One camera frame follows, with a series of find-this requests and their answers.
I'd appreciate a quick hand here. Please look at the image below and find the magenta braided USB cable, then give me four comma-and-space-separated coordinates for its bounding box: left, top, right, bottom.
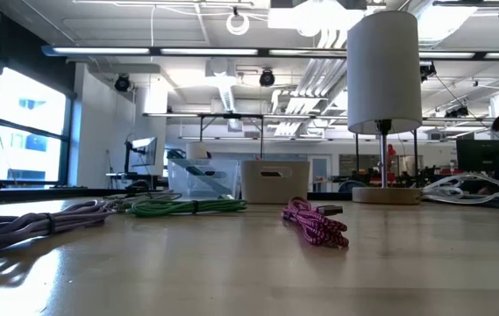
281, 196, 350, 248

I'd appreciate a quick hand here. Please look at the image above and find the grey plastic bin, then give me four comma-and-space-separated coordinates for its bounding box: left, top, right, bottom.
239, 159, 311, 205

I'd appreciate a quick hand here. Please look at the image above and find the white cylinder container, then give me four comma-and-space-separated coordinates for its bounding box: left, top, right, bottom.
186, 140, 209, 161

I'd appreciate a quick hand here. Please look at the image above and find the clear plastic bin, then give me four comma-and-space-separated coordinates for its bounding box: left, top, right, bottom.
166, 157, 242, 201

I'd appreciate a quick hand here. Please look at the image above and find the tilted computer monitor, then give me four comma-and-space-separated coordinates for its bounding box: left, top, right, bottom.
124, 136, 159, 176

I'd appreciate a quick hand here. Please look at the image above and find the white shade table lamp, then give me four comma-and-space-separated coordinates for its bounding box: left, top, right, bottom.
346, 11, 424, 205

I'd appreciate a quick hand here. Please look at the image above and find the long ceiling light bar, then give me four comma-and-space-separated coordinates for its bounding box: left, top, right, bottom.
41, 45, 499, 61

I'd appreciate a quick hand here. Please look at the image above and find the large window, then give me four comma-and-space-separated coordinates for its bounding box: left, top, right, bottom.
0, 65, 73, 185

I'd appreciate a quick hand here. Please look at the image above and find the black computer monitor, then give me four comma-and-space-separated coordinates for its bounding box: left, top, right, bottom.
455, 139, 499, 175

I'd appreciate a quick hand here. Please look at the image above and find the black metal rack frame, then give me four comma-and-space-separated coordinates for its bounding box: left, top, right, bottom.
198, 112, 264, 160

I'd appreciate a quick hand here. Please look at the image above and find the green braided USB cable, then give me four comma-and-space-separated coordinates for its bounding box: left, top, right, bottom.
125, 197, 249, 219

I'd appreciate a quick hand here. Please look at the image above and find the white coiled hose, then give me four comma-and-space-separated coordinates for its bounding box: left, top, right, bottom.
225, 12, 250, 36

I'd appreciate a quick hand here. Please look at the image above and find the white lamp cable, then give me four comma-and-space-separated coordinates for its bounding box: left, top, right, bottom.
421, 172, 499, 205

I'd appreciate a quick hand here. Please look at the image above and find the black aluminium table frame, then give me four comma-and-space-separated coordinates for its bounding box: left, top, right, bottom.
0, 186, 499, 210

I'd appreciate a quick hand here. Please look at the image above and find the purple braided USB cable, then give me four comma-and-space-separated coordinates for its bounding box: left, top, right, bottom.
0, 199, 117, 264

